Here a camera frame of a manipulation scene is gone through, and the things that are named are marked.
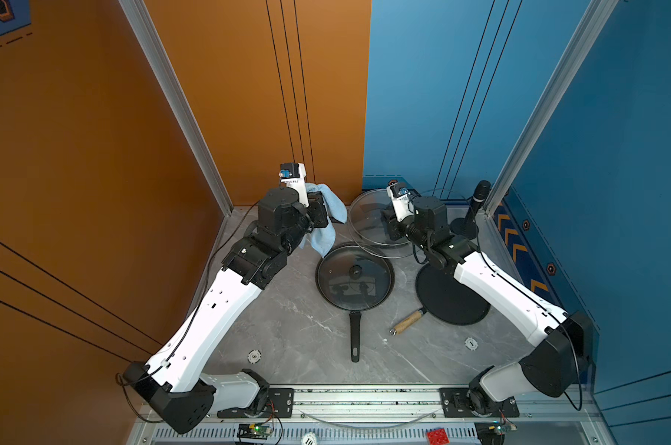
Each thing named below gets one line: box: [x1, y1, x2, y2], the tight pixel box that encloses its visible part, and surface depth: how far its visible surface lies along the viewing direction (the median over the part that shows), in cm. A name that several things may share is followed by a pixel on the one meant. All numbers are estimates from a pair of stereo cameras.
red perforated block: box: [426, 428, 450, 445], surface depth 69 cm
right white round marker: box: [464, 337, 480, 351], surface depth 85 cm
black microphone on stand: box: [450, 179, 492, 241], surface depth 98 cm
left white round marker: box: [246, 348, 263, 365], surface depth 83 cm
